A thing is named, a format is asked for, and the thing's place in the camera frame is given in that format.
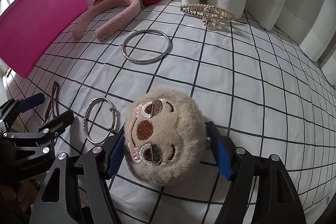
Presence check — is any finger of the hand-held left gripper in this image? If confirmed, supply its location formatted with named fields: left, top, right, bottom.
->
left=0, top=111, right=75, bottom=159
left=0, top=93, right=45, bottom=132

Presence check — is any white checked bed sheet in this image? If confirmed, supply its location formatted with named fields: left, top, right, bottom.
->
left=3, top=0, right=336, bottom=224

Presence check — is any beige plush sloth face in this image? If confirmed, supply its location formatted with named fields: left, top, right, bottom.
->
left=123, top=88, right=205, bottom=187

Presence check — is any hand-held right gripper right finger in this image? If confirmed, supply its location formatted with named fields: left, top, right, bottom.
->
left=206, top=121, right=307, bottom=224

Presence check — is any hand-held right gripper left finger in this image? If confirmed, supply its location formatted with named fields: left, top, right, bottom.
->
left=28, top=127, right=126, bottom=224

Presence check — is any pearl hair claw clip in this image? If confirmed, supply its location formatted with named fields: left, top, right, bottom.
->
left=180, top=3, right=236, bottom=30

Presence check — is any plain silver bangle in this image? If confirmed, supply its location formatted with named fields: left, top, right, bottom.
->
left=121, top=29, right=172, bottom=64

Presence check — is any pink fuzzy headband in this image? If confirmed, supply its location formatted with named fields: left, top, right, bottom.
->
left=72, top=0, right=164, bottom=42

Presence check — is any dark snap hair clip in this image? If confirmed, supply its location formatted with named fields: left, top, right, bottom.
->
left=45, top=81, right=60, bottom=122

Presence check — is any pink plastic box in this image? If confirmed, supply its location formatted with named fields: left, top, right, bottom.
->
left=0, top=0, right=89, bottom=79

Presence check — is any textured silver bangle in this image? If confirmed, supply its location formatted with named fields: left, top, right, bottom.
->
left=83, top=97, right=118, bottom=146

